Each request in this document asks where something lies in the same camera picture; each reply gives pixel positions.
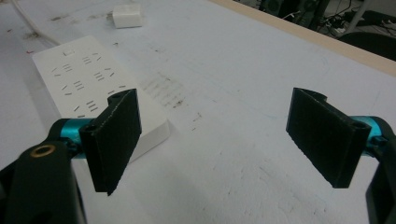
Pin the white charger plug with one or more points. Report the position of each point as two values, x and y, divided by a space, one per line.
127 15

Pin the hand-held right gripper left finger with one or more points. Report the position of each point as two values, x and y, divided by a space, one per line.
113 141

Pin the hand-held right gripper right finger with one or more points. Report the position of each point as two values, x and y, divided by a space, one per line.
327 133

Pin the white power strip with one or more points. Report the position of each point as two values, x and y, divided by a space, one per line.
84 79

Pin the white metal stand leg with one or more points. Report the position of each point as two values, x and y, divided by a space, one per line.
358 15

